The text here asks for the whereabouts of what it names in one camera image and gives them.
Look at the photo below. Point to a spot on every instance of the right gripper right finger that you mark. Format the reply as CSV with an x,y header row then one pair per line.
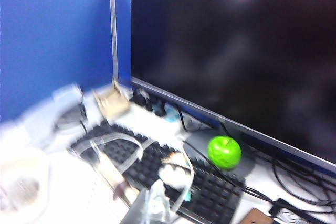
x,y
158,203

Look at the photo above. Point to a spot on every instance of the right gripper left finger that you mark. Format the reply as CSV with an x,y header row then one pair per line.
x,y
139,211

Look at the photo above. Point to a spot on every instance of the black mechanical keyboard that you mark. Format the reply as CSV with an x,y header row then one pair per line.
x,y
210,195

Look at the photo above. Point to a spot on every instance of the silver-bezel AOC monitor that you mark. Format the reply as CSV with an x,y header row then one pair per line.
x,y
236,51

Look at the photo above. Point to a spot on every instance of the aluminium partition frame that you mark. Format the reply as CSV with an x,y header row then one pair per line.
x,y
113,24

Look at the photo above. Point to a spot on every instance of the green toy apple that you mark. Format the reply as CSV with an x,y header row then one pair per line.
x,y
224,153

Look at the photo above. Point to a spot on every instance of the small teal object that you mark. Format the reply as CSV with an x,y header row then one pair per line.
x,y
188,197

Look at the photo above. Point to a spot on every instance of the wood-top black power strip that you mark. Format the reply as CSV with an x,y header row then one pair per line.
x,y
256,217

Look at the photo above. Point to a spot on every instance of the silver monitor stand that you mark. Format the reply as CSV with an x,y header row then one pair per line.
x,y
248,166

